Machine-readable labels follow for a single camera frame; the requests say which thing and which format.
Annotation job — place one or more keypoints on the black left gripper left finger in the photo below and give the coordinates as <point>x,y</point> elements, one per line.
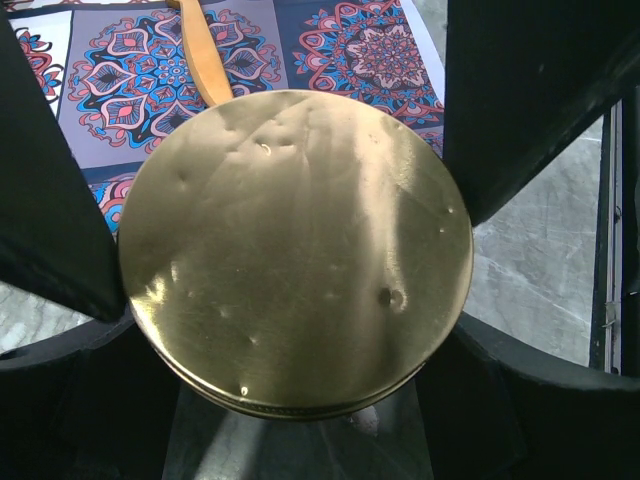
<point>94,402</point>

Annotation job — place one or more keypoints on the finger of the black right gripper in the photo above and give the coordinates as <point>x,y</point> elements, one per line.
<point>54,240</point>
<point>523,80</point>

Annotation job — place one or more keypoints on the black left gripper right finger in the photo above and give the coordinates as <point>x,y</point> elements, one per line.
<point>494,407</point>

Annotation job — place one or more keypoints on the gold round jar lid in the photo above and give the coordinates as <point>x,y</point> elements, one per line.
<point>294,254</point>

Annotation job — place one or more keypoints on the clear plastic jar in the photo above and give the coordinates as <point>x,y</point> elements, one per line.
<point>373,421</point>

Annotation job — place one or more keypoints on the patterned blue placemat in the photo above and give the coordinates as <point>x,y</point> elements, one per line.
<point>116,78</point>

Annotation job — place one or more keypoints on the gold knife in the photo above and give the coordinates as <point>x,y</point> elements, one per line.
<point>201,53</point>

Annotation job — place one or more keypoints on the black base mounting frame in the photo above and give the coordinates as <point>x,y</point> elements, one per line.
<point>614,344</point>

